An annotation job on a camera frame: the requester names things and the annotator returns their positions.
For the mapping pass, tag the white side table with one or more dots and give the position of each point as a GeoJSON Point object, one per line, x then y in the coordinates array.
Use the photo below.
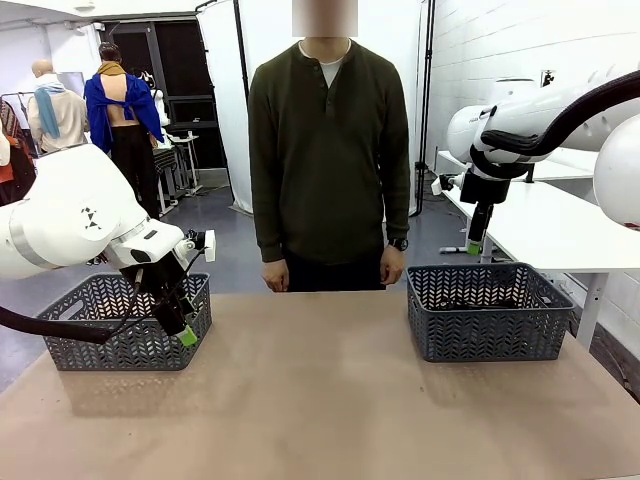
{"type": "Point", "coordinates": [540, 225]}

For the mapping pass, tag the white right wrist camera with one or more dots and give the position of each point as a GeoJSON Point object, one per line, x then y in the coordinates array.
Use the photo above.
{"type": "Point", "coordinates": [437, 186]}

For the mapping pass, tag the black wristwatch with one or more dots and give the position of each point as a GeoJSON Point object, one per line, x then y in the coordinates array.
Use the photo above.
{"type": "Point", "coordinates": [398, 244]}

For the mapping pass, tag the black window frame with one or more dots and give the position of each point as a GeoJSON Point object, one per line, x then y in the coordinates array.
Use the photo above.
{"type": "Point", "coordinates": [185, 65]}

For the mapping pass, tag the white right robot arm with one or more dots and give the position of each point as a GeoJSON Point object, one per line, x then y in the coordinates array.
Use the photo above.
{"type": "Point", "coordinates": [520, 107]}

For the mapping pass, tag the white background desk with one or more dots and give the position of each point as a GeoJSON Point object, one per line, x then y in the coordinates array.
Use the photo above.
{"type": "Point", "coordinates": [180, 150]}

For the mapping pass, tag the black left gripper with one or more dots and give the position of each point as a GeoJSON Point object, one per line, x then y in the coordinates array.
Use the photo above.
{"type": "Point", "coordinates": [162, 280]}

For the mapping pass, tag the person's right hand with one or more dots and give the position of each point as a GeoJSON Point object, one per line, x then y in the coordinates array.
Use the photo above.
{"type": "Point", "coordinates": [276, 277]}

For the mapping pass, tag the black backdrop stand pole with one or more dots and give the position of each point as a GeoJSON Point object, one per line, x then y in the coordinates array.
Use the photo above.
{"type": "Point", "coordinates": [428, 100]}
{"type": "Point", "coordinates": [243, 60]}

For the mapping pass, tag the white backdrop screen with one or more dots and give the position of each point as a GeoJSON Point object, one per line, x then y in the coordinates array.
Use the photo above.
{"type": "Point", "coordinates": [225, 100]}

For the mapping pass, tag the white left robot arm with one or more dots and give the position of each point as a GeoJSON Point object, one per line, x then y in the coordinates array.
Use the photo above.
{"type": "Point", "coordinates": [65, 215]}

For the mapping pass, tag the mannequin in brown clothes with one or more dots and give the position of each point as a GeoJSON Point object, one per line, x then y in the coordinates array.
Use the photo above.
{"type": "Point", "coordinates": [15, 170]}

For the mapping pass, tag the person in olive sweater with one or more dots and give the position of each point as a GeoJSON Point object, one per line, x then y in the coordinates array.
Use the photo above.
{"type": "Point", "coordinates": [330, 150]}

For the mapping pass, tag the bald mannequin beige sweater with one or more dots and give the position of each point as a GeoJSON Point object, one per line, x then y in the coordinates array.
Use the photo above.
{"type": "Point", "coordinates": [65, 120]}

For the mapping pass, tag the person's right forearm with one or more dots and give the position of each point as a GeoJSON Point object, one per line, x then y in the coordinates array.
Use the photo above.
{"type": "Point", "coordinates": [267, 230]}

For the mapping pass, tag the person's left hand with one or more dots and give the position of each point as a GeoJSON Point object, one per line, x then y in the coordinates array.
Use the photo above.
{"type": "Point", "coordinates": [391, 267]}

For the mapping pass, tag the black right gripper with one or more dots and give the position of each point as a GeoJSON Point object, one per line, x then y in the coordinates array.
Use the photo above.
{"type": "Point", "coordinates": [482, 190]}

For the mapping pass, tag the person's left forearm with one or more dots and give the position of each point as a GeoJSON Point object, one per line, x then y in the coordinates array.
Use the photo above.
{"type": "Point", "coordinates": [397, 210]}

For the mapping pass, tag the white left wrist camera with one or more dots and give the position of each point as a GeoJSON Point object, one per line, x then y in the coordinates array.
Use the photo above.
{"type": "Point", "coordinates": [209, 245]}

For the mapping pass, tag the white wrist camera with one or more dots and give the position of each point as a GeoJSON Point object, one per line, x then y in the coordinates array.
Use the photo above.
{"type": "Point", "coordinates": [437, 186]}
{"type": "Point", "coordinates": [209, 245]}

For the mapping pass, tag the small wall mounted camera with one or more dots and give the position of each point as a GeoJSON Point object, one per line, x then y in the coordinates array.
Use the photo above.
{"type": "Point", "coordinates": [548, 77]}

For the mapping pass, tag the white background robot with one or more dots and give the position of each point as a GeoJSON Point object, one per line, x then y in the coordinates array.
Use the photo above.
{"type": "Point", "coordinates": [159, 105]}

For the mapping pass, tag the mannequin in blue jacket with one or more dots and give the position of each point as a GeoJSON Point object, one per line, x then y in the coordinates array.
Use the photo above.
{"type": "Point", "coordinates": [105, 100]}

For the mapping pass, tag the grey plastic lattice basket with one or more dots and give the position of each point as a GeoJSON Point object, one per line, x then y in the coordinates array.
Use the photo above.
{"type": "Point", "coordinates": [125, 350]}
{"type": "Point", "coordinates": [490, 335]}

